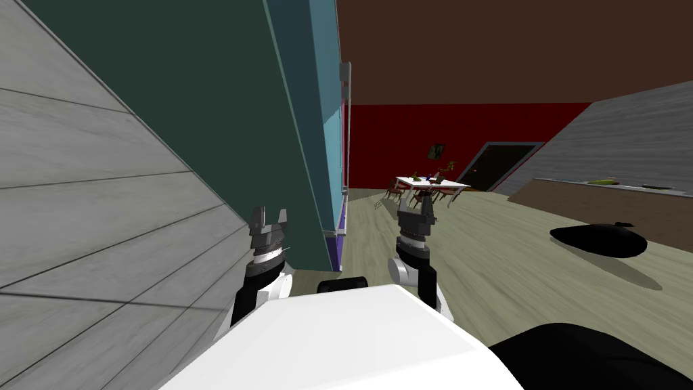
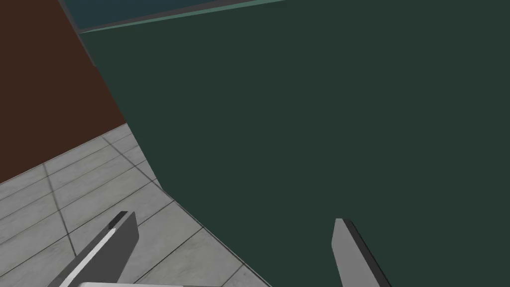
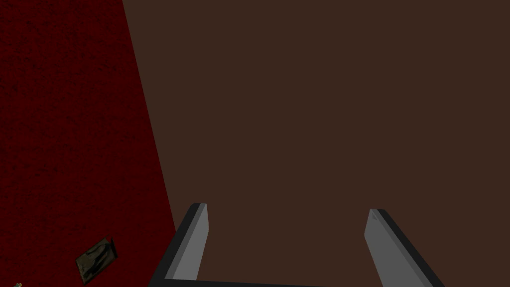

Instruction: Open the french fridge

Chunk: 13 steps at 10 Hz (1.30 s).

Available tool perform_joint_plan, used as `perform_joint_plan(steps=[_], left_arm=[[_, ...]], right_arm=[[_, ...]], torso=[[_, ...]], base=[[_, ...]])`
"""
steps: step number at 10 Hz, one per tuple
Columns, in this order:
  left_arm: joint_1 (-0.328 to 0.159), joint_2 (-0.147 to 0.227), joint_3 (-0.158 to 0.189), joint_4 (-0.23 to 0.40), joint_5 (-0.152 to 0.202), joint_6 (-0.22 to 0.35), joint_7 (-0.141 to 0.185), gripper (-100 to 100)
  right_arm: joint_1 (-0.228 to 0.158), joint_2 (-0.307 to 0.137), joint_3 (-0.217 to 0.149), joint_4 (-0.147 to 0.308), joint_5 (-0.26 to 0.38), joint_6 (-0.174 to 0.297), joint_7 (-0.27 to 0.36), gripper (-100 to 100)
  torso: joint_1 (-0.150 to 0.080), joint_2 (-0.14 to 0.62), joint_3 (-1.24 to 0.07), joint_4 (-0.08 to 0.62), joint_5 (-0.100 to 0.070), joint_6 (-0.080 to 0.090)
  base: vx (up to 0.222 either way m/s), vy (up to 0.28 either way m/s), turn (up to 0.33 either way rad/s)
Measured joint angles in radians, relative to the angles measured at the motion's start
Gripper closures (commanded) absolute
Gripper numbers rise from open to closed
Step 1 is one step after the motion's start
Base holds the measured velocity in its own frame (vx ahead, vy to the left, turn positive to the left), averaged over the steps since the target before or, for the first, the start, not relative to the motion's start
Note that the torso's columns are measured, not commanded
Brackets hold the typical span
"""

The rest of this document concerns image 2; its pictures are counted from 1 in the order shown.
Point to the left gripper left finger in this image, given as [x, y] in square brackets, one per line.
[107, 255]

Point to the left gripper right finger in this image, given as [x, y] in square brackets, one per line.
[352, 259]

